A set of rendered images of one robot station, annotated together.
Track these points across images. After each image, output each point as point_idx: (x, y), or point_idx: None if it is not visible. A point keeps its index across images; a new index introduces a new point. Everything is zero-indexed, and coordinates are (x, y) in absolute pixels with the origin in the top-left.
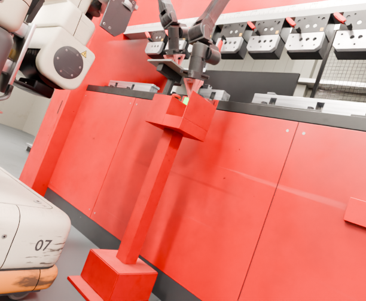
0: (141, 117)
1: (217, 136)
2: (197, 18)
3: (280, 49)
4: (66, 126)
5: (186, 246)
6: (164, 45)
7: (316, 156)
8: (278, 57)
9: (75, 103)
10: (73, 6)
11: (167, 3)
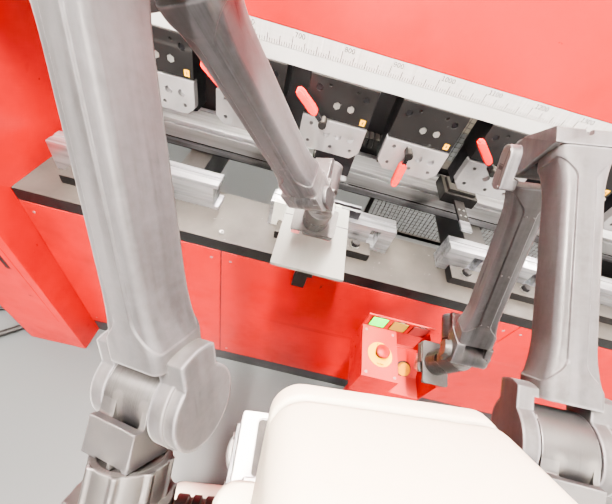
0: (254, 280)
1: (409, 321)
2: (467, 334)
3: None
4: (49, 267)
5: None
6: (197, 81)
7: (522, 348)
8: None
9: (25, 235)
10: None
11: (314, 183)
